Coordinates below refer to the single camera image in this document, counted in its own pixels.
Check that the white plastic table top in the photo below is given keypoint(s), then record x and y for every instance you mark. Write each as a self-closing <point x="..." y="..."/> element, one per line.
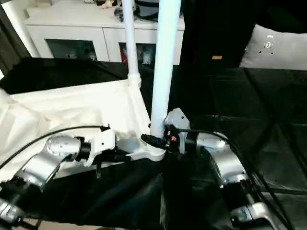
<point x="72" y="107"/>

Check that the white plastic table leg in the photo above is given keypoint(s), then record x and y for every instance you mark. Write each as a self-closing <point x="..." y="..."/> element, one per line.
<point x="132" y="48"/>
<point x="165" y="60"/>

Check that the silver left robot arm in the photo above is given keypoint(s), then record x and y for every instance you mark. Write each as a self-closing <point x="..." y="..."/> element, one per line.
<point x="62" y="143"/>

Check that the black work mat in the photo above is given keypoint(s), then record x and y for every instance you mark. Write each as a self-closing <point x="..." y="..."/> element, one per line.
<point x="263" y="107"/>

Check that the black cabinet with gold label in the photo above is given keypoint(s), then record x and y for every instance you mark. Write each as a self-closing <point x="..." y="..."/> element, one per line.
<point x="211" y="28"/>

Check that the white sideboard with glass doors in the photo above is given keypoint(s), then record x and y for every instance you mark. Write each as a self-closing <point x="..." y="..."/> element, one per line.
<point x="72" y="31"/>

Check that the round grey appliance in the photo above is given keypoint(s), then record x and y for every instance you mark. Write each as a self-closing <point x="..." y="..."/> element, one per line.
<point x="146" y="12"/>

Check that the bag of black parts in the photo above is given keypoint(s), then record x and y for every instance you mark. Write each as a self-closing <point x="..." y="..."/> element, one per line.
<point x="119" y="13"/>

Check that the grey cushion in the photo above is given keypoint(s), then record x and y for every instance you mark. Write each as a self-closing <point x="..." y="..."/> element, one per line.
<point x="275" y="55"/>

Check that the grey curtain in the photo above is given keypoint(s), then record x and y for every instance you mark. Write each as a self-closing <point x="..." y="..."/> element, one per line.
<point x="9" y="48"/>

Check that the spotted plush toy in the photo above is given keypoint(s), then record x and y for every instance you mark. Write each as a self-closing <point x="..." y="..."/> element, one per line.
<point x="90" y="1"/>

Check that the white slanted pole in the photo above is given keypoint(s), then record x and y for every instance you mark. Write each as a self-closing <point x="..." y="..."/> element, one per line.
<point x="21" y="31"/>

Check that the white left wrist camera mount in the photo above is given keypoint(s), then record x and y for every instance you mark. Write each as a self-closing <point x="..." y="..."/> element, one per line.
<point x="103" y="141"/>

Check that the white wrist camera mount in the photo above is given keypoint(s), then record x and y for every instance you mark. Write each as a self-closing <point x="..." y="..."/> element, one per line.
<point x="177" y="118"/>
<point x="103" y="141"/>

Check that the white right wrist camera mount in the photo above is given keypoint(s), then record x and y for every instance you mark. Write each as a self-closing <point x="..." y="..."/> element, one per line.
<point x="177" y="118"/>

